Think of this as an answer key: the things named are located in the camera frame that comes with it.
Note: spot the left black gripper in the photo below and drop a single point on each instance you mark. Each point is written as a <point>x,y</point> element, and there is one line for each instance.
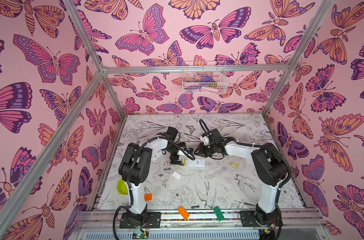
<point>174,158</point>

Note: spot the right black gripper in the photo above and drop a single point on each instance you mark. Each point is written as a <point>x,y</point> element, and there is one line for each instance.
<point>205,149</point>

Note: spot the white battery cover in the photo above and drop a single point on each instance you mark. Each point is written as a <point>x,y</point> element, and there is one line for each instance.
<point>176,175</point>
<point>156,157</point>

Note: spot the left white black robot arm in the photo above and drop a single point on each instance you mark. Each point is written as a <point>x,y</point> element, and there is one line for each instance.
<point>135,168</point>

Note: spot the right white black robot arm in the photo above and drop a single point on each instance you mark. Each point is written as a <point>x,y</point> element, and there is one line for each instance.
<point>271,167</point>

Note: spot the orange lego brick left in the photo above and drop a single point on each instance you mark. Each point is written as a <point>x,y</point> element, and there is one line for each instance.
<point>148,197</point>

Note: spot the lime green bowl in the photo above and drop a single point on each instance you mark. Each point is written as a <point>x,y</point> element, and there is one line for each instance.
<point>122,187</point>

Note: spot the green lego brick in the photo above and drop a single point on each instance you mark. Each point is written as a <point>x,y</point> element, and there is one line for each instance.
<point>217,211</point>

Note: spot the purple object in basket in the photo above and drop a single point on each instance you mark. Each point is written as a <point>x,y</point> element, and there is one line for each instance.
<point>207,80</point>

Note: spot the small green circuit board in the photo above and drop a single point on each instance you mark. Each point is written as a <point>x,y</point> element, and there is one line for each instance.
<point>140,235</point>

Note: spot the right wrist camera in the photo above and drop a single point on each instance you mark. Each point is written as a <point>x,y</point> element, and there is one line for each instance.
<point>205,140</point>

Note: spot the orange lego brick on rail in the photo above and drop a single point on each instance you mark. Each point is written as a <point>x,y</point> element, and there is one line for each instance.
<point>183,212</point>

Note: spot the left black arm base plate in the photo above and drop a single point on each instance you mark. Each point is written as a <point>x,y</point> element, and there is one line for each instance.
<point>148,219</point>

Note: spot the white wire basket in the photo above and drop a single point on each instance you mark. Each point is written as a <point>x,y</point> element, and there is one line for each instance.
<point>191,76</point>

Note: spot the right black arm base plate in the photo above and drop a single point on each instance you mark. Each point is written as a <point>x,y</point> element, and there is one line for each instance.
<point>251,218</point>

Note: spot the aluminium front rail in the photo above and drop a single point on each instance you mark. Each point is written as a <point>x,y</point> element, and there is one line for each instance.
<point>202,219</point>

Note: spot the white slotted cable duct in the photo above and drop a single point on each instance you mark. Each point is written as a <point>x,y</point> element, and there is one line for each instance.
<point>196,235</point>

